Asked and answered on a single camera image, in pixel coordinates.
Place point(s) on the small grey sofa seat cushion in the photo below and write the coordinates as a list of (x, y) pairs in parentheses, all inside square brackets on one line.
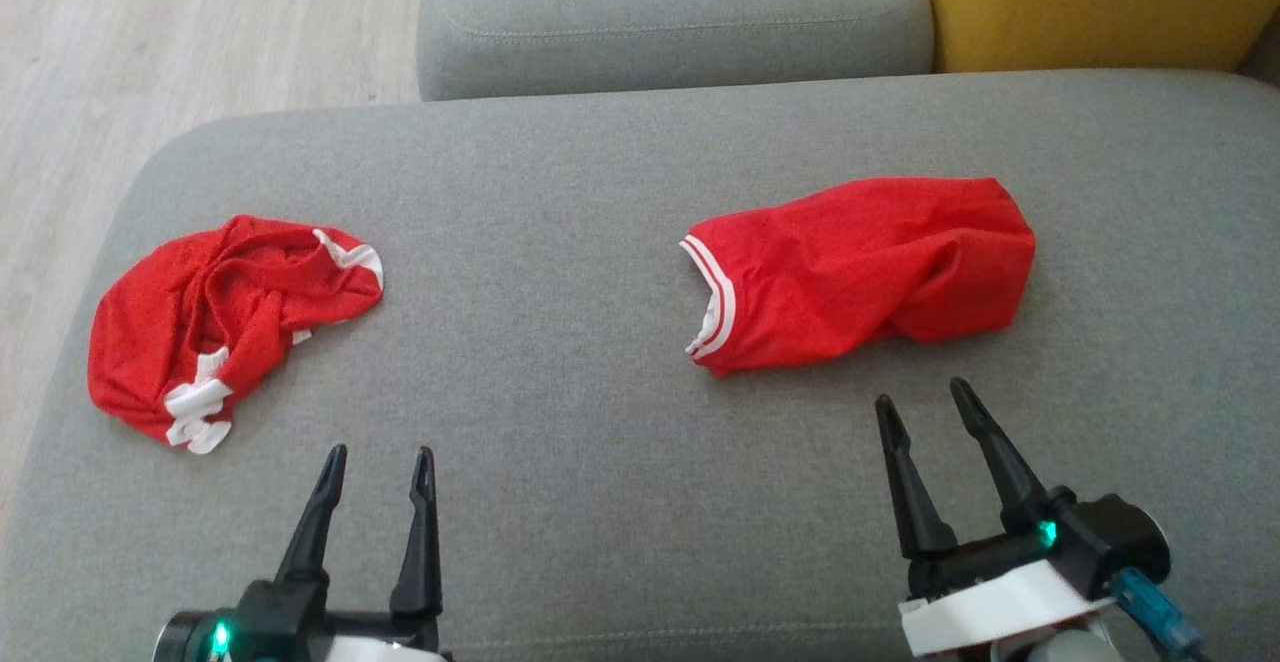
[(670, 12)]

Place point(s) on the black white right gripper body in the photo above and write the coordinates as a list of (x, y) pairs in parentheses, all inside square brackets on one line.
[(1000, 592)]

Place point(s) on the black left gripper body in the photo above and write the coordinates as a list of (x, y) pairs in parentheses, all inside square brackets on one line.
[(285, 622)]

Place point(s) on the yellow sofa backrest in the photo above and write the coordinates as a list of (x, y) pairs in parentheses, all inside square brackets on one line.
[(1100, 2)]

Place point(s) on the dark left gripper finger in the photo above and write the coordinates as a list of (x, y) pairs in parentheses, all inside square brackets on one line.
[(420, 552), (315, 527)]

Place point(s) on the large grey sofa seat cushion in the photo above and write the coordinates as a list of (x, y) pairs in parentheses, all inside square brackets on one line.
[(600, 342)]

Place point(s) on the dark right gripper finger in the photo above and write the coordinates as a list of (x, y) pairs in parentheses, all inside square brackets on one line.
[(912, 502), (1005, 472)]

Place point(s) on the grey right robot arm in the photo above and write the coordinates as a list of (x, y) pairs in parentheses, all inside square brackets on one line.
[(1075, 647)]

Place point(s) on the crumpled red white shorts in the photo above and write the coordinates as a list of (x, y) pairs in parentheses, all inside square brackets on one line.
[(210, 322)]

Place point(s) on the red jersey with white trim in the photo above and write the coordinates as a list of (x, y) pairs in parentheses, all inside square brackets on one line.
[(870, 262)]

